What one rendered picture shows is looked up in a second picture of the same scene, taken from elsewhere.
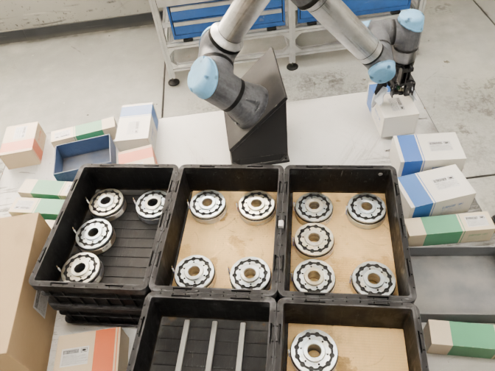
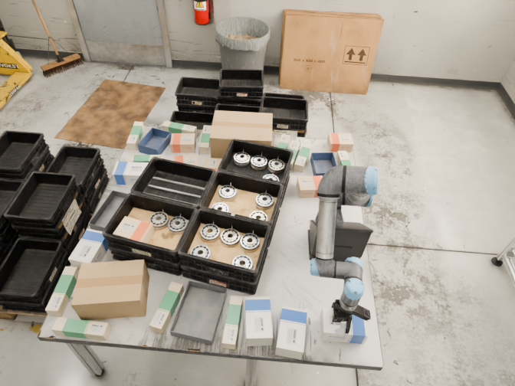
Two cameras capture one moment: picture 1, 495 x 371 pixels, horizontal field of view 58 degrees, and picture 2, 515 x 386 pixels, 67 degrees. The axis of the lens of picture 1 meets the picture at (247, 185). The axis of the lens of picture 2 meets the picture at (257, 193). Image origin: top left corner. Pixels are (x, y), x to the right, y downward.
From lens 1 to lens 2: 1.71 m
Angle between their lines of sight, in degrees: 57
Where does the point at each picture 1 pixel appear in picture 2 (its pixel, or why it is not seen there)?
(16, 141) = (338, 138)
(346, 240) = (228, 253)
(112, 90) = (480, 218)
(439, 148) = (289, 334)
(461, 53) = not seen: outside the picture
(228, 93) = not seen: hidden behind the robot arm
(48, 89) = (476, 180)
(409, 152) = (289, 314)
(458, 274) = (205, 318)
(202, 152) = not seen: hidden behind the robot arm
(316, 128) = (338, 282)
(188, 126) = (349, 214)
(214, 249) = (241, 202)
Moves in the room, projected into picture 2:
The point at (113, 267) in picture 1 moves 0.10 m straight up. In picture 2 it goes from (242, 169) to (242, 157)
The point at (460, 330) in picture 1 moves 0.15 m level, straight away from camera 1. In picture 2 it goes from (172, 295) to (188, 318)
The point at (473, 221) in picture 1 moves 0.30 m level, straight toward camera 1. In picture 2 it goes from (230, 332) to (189, 289)
